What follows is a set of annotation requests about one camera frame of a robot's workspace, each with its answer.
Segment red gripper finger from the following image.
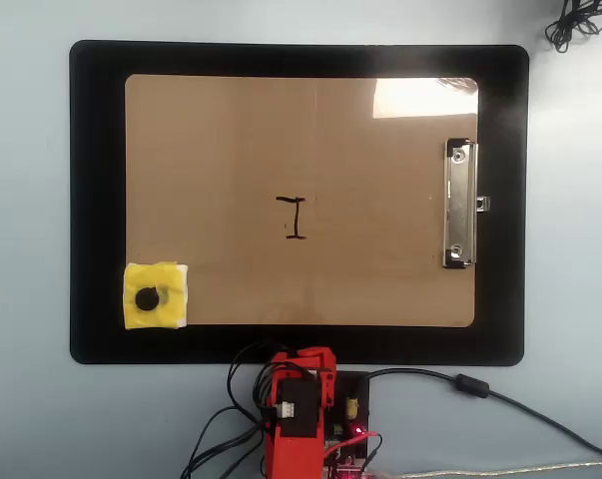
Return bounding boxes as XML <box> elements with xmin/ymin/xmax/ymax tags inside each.
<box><xmin>299</xmin><ymin>347</ymin><xmax>337</xmax><ymax>373</ymax></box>

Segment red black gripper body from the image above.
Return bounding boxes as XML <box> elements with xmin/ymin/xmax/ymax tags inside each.
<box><xmin>272</xmin><ymin>350</ymin><xmax>331</xmax><ymax>388</ymax></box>

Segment yellow sponge with black knob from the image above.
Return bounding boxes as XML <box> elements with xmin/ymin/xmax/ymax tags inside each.
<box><xmin>123</xmin><ymin>260</ymin><xmax>190</xmax><ymax>331</ymax></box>

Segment black base controller board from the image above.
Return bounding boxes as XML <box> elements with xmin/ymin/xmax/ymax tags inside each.
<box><xmin>323</xmin><ymin>371</ymin><xmax>372</xmax><ymax>479</ymax></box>

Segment black marker mark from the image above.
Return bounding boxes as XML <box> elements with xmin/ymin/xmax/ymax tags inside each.
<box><xmin>275</xmin><ymin>196</ymin><xmax>308</xmax><ymax>241</ymax></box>

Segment silver metal clipboard clip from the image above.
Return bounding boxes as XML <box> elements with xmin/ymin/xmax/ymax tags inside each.
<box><xmin>440</xmin><ymin>138</ymin><xmax>491</xmax><ymax>269</ymax></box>

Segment brown clipboard board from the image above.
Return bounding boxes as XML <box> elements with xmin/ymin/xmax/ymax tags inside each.
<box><xmin>124</xmin><ymin>74</ymin><xmax>480</xmax><ymax>329</ymax></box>

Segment black rectangular mat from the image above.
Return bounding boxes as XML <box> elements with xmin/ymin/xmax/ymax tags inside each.
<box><xmin>69</xmin><ymin>39</ymin><xmax>530</xmax><ymax>366</ymax></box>

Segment red jumper wire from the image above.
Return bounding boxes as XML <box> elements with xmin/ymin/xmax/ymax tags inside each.
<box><xmin>323</xmin><ymin>431</ymin><xmax>383</xmax><ymax>473</ymax></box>

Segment black arm servo wires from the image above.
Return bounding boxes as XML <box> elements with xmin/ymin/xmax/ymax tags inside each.
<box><xmin>180</xmin><ymin>338</ymin><xmax>282</xmax><ymax>479</ymax></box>

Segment black power cable with ferrite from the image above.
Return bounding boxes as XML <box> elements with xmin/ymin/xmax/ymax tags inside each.
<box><xmin>365</xmin><ymin>367</ymin><xmax>602</xmax><ymax>461</ymax></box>

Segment silver braided USB cable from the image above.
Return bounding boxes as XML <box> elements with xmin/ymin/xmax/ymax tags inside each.
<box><xmin>372</xmin><ymin>461</ymin><xmax>602</xmax><ymax>479</ymax></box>

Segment tangled black cable bundle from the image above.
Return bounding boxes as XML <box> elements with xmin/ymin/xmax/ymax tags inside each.
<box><xmin>544</xmin><ymin>0</ymin><xmax>602</xmax><ymax>54</ymax></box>

